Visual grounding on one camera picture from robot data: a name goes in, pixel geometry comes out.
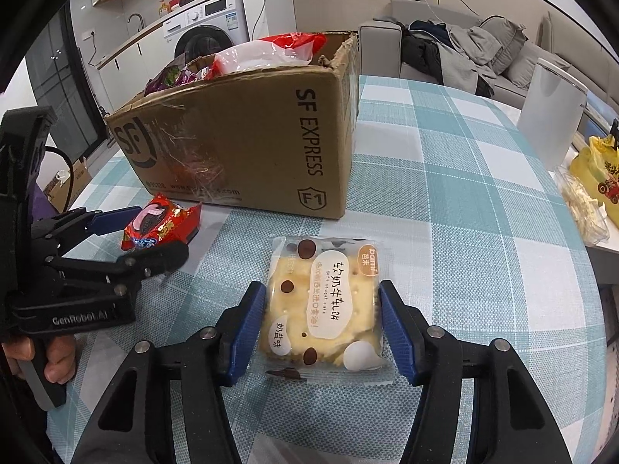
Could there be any red and white snack packet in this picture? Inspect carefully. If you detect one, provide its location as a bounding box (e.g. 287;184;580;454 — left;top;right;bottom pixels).
213;31;327;79

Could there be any clear food tray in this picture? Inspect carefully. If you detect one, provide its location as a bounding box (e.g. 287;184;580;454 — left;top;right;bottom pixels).
554;164;611;246

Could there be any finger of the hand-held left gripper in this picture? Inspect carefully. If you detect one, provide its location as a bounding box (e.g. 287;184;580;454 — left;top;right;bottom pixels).
31;205;156;252
46;239;189;303

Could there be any checked tablecloth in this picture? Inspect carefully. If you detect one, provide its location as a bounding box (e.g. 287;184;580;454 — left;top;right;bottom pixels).
46;75;611;464

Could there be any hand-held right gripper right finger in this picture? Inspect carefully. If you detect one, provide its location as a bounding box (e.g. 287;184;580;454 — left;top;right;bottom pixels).
378;279;574;464

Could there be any yellow plastic bag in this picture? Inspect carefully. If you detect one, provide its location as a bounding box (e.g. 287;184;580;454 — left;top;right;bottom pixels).
569;135;619;229

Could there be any pile of dark clothes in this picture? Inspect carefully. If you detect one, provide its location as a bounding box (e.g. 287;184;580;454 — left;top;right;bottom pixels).
401;19;504;98

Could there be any clear cracker packet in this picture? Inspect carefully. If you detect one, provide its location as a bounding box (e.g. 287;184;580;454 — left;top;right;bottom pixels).
258;236;395;386

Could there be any brown cardboard box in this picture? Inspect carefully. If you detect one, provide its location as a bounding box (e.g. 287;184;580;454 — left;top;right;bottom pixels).
104;30;359;220

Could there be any grey sofa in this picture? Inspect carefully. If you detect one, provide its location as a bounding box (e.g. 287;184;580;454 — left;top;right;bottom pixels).
359;0;619;124

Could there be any purple snack packet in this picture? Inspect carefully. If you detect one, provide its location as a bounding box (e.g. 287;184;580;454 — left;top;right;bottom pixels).
144;63;214;98

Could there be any grey cushion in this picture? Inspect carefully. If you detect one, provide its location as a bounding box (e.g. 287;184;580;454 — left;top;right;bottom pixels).
479;15;529;77

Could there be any white counter cabinet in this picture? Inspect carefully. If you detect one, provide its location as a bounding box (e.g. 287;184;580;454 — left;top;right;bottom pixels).
89;22;168;94

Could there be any white washing machine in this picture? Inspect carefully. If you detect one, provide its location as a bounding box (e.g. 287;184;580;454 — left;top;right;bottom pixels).
162;0;251;66

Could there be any white cylindrical container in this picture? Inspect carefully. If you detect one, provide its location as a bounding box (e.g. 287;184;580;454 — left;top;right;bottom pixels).
517;57;590;172

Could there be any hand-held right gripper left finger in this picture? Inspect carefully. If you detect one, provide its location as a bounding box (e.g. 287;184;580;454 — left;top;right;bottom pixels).
72;280;268;464

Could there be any black glass door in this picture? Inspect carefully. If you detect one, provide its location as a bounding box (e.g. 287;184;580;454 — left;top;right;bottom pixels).
24;10;115;155

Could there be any small open cardboard box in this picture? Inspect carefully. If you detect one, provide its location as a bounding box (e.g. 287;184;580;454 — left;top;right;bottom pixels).
43;157;94;213

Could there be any small red snack packet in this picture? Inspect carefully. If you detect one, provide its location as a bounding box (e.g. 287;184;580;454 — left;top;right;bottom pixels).
121;192;204;252

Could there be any person's left hand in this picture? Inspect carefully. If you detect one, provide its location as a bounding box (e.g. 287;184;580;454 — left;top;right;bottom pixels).
0;334;78;388

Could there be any black cable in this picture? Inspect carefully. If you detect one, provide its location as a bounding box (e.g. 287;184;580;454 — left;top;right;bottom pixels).
41;147;75;214

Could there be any purple bag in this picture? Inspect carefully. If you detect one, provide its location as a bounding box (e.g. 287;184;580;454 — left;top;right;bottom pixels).
34;181;63;230

